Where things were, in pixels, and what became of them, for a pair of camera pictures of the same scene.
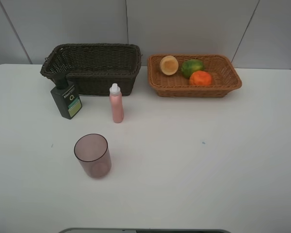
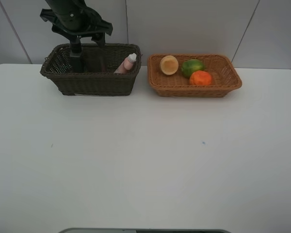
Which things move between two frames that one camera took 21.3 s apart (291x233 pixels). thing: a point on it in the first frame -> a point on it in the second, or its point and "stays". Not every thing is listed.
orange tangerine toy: (200, 78) stays
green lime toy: (190, 66) stays
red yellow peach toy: (169, 65) stays
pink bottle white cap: (116, 99) -> (126, 64)
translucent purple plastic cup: (92, 152) -> (93, 59)
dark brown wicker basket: (95, 66) stays
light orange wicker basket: (225, 78) stays
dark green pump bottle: (66, 98) -> (76, 56)
